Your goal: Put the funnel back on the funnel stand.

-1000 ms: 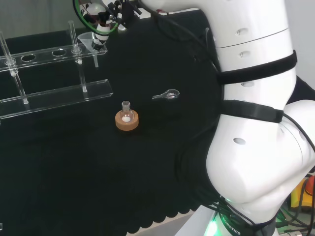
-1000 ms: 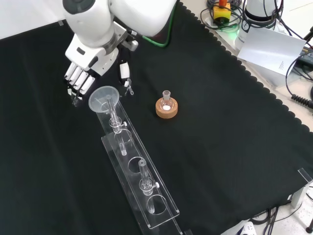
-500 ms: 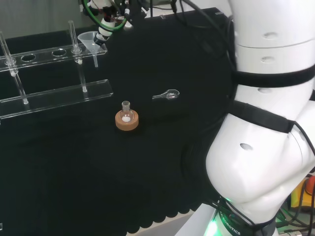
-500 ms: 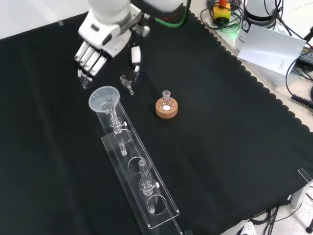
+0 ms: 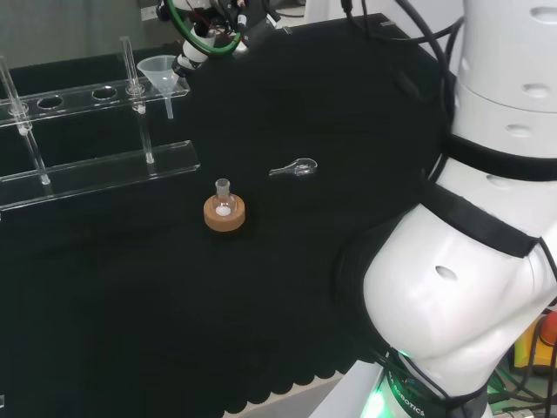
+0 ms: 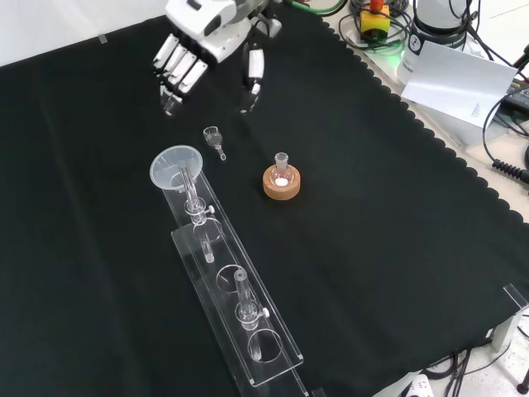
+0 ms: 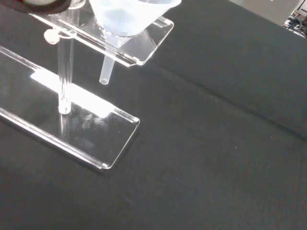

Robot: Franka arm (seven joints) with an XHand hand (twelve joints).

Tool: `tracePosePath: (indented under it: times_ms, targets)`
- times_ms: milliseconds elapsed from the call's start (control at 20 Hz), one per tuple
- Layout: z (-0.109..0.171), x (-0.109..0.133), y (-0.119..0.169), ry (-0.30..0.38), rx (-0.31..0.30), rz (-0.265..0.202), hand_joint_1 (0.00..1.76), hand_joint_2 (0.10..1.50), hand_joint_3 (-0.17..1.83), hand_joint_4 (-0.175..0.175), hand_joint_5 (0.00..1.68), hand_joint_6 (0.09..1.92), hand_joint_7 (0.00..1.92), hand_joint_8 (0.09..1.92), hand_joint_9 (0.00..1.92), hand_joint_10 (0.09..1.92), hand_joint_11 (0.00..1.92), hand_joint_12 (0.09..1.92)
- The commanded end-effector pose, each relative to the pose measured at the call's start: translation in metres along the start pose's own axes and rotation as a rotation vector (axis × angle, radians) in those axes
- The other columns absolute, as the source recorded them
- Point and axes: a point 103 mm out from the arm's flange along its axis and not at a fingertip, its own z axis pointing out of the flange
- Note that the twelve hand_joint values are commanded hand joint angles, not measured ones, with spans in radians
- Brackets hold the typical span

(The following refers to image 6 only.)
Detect clear bench corner bracket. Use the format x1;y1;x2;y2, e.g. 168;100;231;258
490;282;529;352

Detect clear glass weighing funnel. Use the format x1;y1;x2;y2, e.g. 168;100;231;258
202;125;229;163

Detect translucent plastic funnel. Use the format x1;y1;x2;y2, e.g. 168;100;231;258
149;144;205;196

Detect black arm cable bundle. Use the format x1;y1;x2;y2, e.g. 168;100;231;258
448;0;522;71

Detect black bench cloth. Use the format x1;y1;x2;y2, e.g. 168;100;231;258
0;2;529;397

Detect black control box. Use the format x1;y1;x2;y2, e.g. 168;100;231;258
500;77;529;109

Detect coiled black cable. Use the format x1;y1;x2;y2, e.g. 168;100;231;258
490;158;529;184

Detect cork ring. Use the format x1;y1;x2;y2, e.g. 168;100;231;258
262;164;303;201

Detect pale board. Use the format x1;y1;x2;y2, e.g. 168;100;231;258
399;38;520;146

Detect yellow stop button box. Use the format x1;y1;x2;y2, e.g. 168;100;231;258
358;0;392;42

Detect clear acrylic funnel stand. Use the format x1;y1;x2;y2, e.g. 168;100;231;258
158;164;310;397

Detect green cable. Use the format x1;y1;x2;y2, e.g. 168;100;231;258
284;0;349;18

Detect white power strip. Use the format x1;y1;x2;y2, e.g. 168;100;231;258
399;373;433;397

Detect black floor cable bundle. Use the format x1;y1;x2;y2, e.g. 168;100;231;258
423;345;529;397

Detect small glass round-bottom flask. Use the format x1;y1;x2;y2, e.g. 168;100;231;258
269;151;296;189

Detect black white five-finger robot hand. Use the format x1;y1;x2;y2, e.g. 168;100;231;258
150;0;284;117

